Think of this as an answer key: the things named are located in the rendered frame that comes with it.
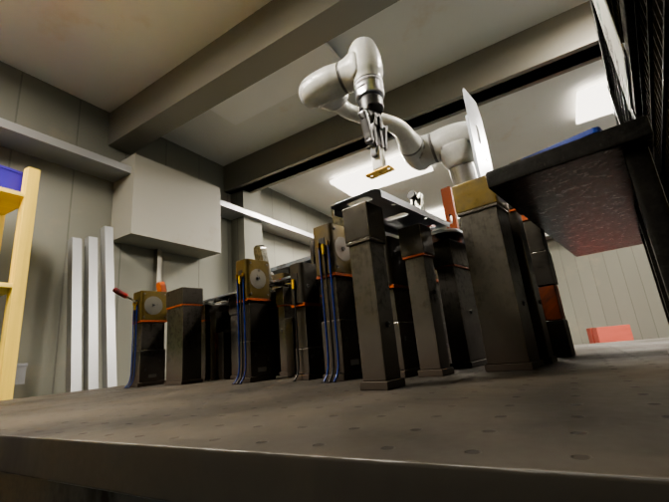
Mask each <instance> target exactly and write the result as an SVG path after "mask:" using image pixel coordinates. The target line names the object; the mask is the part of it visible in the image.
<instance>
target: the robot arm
mask: <svg viewBox="0 0 669 502"><path fill-rule="evenodd" d="M382 77H383V66H382V60H381V56H380V53H379V51H378V49H377V47H376V45H375V43H374V42H373V40H372V39H370V38H368V37H359V38H357V39H355V40H354V41H353V42H352V44H351V46H350V48H349V50H348V54H347V55H346V56H345V57H344V58H343V59H341V60H340V61H338V62H336V63H334V64H330V65H327V66H325V67H322V68H320V69H318V70H316V71H315V72H313V73H311V74H310V75H308V76H307V77H306V78H304V80H303V81H302V82H301V85H300V87H299V96H300V99H301V102H302V103H303V105H304V106H306V107H307V108H310V109H317V108H320V109H323V110H326V111H327V112H336V113H337V114H338V115H340V116H341V117H343V118H345V119H347V120H350V121H353V122H356V123H359V124H361V127H362V132H363V136H364V141H365V144H368V147H367V149H370V151H371V160H372V168H373V171H375V170H377V169H380V168H382V167H384V166H386V160H385V153H384V152H385V151H387V150H388V144H387V132H390V133H392V134H394V135H395V137H396V140H397V143H398V148H399V150H400V153H401V155H402V157H403V159H404V160H405V161H406V163H407V164H408V165H409V166H411V167H412V168H414V169H416V170H425V169H427V168H428V167H430V166H431V165H433V164H435V163H438V162H441V161H442V163H443V165H444V166H445V168H446V169H448V170H449V172H450V175H451V178H452V182H453V185H454V186H455V185H458V184H461V183H464V182H467V181H469V180H472V179H475V178H478V175H477V172H476V168H475V165H474V163H473V162H474V161H475V159H474V155H473V150H472V145H471V141H470V136H469V131H468V127H467V122H457V123H454V124H450V125H446V126H444V127H441V128H439V129H437V130H435V131H433V132H431V133H428V134H425V135H421V136H419V135H418V134H417V133H416V132H415V131H414V130H413V129H412V128H411V127H410V126H409V125H408V124H407V123H406V122H405V121H403V120H401V119H399V118H397V117H394V116H391V115H388V114H384V113H383V110H384V105H383V99H384V89H383V81H382ZM350 93H355V100H356V103H357V104H358V107H357V106H355V105H352V104H351V103H349V102H348V101H347V99H348V94H350Z"/></svg>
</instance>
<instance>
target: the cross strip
mask: <svg viewBox="0 0 669 502"><path fill-rule="evenodd" d="M366 196H368V197H370V198H372V199H371V200H369V201H367V202H369V203H372V204H374V205H376V206H379V207H381V208H382V213H383V221H384V229H385V232H386V233H390V234H393V235H396V236H398V229H401V228H404V227H407V226H410V225H414V224H417V223H420V224H423V225H425V226H429V225H436V226H435V227H432V228H430V229H431V230H434V229H437V228H440V227H444V226H447V227H449V228H450V222H448V221H446V220H444V219H442V218H440V217H437V216H435V215H433V214H431V213H429V212H427V211H425V210H423V209H421V208H418V207H416V206H414V205H412V204H410V203H408V202H406V201H404V200H401V199H399V198H397V197H395V196H393V195H391V194H389V193H387V192H385V191H382V190H380V189H371V190H368V191H366V192H363V193H361V194H358V195H356V196H354V197H351V198H349V199H346V200H344V201H341V202H339V203H336V204H334V205H332V206H331V209H333V210H334V216H337V217H341V218H342V211H343V210H344V209H346V208H349V207H350V206H349V205H347V204H348V203H350V202H353V201H355V200H358V199H360V198H363V197H366ZM391 204H394V205H391ZM403 212H405V213H408V214H407V215H405V216H402V217H399V218H396V219H393V220H387V219H385V218H387V217H390V216H393V215H396V214H399V213H403ZM423 218H426V219H423Z"/></svg>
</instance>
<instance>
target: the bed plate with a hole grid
mask: <svg viewBox="0 0 669 502"><path fill-rule="evenodd" d="M573 346H574V350H575V356H572V357H562V358H557V362H555V363H552V364H545V365H544V366H543V367H540V368H538V369H535V370H533V371H509V372H486V370H485V365H483V366H479V367H475V368H470V369H454V373H453V374H451V375H447V376H425V377H419V376H411V377H407V378H406V379H405V384H406V386H402V387H398V388H394V389H390V390H360V386H359V383H360V382H362V381H363V377H360V378H355V379H350V380H342V381H337V382H324V383H322V381H324V379H323V378H317V379H311V380H297V381H292V380H294V378H295V377H294V376H276V378H275V379H270V380H263V381H256V382H247V383H242V384H232V383H234V381H235V379H229V378H228V379H210V380H204V381H203V382H198V383H190V384H183V385H164V384H157V385H149V386H141V387H130V388H124V387H125V385H120V386H112V387H104V388H95V389H87V390H79V391H71V392H63V393H55V394H47V395H39V396H31V397H23V398H15V399H7V400H0V472H3V473H9V474H15V475H20V476H26V477H32V478H37V479H43V480H48V481H54V482H60V483H65V484H71V485H76V486H82V487H88V488H93V489H99V490H104V491H109V492H115V493H120V494H126V495H132V496H137V497H143V498H148V499H154V500H160V501H165V502H669V355H668V351H669V338H661V339H648V340H635V341H622V342H609V343H596V344H583V345H573Z"/></svg>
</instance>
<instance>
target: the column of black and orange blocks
mask: <svg viewBox="0 0 669 502"><path fill-rule="evenodd" d="M522 220H523V224H524V228H525V232H526V237H527V241H528V245H529V250H530V253H531V258H532V262H533V267H534V271H535V275H536V280H537V284H538V288H539V292H540V297H541V301H542V305H543V310H544V314H545V318H546V321H548V322H547V327H548V331H549V335H550V340H551V344H552V348H553V352H554V356H557V358H562V357H572V356H575V350H574V346H573V342H572V338H571V334H570V330H569V326H568V322H567V320H566V319H565V315H564V311H563V307H562V303H561V299H560V295H559V290H558V286H557V285H558V279H557V275H556V271H555V267H554V263H553V259H552V254H551V253H550V251H549V247H548V243H547V239H546V235H545V231H543V230H542V229H541V228H539V227H538V226H537V225H536V224H534V223H533V222H532V221H530V220H529V219H528V218H527V217H525V216H524V215H522Z"/></svg>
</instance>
